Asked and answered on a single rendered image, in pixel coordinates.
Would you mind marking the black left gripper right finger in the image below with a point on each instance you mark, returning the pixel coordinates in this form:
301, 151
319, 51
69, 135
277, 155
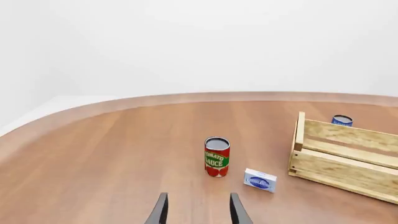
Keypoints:
239, 212

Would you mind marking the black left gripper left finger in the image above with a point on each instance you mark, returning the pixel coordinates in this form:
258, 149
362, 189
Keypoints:
159, 211

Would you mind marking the wooden slat tray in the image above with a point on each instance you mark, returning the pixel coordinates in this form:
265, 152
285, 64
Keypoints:
342, 156

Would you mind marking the white and blue food box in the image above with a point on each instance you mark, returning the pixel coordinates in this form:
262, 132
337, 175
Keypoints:
260, 180

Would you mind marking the red tomato sauce tin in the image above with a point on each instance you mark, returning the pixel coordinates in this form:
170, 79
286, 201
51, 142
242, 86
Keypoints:
217, 156

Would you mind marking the blue tin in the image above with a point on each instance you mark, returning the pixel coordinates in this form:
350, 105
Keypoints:
342, 120

